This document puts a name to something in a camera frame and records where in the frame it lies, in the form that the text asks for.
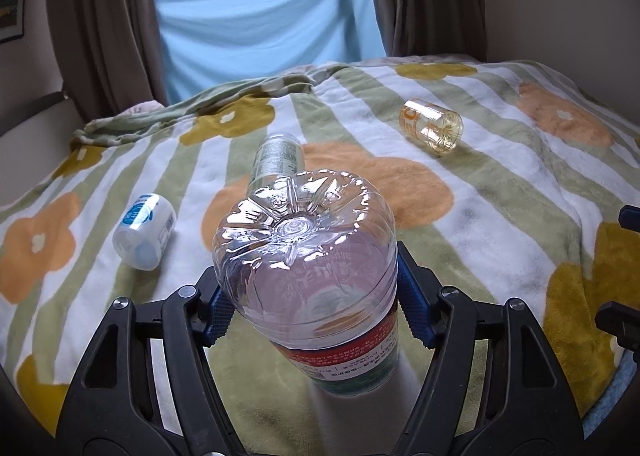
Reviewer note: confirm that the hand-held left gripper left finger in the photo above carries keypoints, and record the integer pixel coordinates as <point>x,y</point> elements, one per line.
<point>219,317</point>

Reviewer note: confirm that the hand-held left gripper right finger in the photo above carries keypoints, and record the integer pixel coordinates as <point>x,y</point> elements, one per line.
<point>413,306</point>

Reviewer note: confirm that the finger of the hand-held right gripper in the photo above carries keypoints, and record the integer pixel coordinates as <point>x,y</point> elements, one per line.
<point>631,218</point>
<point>620,321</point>

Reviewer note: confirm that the large clear plastic bottle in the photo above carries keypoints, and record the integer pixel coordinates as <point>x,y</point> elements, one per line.
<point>305,266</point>

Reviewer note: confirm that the clear amber cup orange label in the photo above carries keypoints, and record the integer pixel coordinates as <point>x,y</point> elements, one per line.
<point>431,126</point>

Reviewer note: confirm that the light blue bed sheet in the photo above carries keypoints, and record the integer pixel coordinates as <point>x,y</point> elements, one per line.
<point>607,398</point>

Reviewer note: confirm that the small white plastic bottle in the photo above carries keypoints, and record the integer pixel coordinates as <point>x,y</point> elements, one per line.
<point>142,231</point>

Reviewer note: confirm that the striped floral blanket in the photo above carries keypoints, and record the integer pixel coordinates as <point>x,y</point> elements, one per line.
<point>500,186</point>

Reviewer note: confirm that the clear bottle with grey label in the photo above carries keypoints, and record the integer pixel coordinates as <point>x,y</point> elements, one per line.
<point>277,156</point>

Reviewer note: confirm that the pale pink cloth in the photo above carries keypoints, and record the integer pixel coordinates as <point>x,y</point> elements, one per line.
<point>142,109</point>

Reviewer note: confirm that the white bed board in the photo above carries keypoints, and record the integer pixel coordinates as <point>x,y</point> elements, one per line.
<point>30,112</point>

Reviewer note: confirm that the blue cloth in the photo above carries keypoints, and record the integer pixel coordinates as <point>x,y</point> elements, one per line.
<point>260,26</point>

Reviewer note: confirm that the framed wall picture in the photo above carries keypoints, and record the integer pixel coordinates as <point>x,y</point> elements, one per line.
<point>11,1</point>

